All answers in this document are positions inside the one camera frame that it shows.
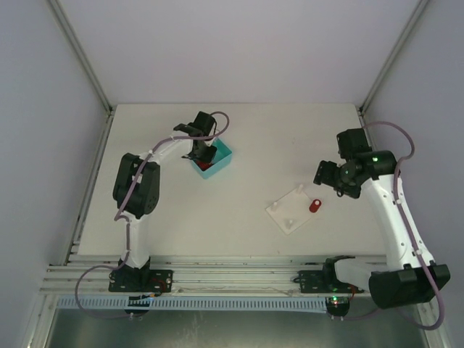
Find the aluminium corner post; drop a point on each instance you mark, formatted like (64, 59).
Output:
(394, 53)
(71, 37)

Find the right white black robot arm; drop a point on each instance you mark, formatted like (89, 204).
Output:
(411, 275)

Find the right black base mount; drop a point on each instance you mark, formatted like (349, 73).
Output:
(324, 280)

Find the red spring in bin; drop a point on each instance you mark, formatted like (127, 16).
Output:
(203, 166)

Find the right aluminium corner post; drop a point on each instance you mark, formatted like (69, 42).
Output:
(394, 53)

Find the teal plastic bin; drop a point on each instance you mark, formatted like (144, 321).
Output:
(222, 158)

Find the left aluminium corner post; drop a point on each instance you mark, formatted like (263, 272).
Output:
(71, 37)

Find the aluminium rail frame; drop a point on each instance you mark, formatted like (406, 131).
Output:
(200, 276)

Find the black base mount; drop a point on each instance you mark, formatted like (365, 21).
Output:
(143, 280)
(324, 280)

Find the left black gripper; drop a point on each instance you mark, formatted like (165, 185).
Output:
(199, 154)

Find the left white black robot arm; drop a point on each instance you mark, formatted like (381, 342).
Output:
(137, 185)

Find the white peg base plate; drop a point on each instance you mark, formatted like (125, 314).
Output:
(292, 210)

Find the light blue cable duct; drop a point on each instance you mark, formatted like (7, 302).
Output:
(191, 303)

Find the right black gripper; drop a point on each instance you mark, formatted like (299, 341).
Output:
(324, 172)

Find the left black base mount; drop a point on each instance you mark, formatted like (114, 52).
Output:
(143, 280)

